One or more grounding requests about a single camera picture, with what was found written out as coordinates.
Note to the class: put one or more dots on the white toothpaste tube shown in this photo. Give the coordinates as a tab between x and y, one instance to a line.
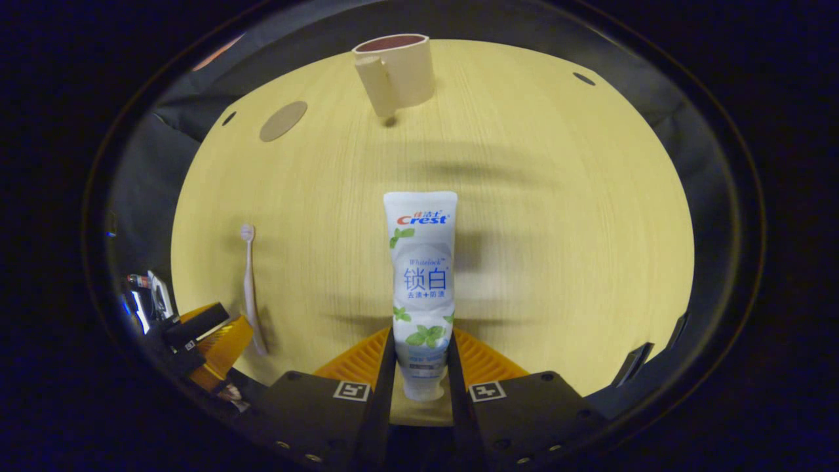
421	282

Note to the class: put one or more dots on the pale pink toothbrush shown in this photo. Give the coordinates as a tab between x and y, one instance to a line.
250	295

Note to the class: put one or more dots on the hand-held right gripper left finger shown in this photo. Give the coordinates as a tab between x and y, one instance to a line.
308	413

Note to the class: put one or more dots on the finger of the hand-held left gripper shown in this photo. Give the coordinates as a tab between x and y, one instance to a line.
223	351
196	326

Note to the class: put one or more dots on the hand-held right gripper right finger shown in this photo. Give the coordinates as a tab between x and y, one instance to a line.
524	419

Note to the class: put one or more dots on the red label drink bottle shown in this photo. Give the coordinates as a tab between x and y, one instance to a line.
139	282

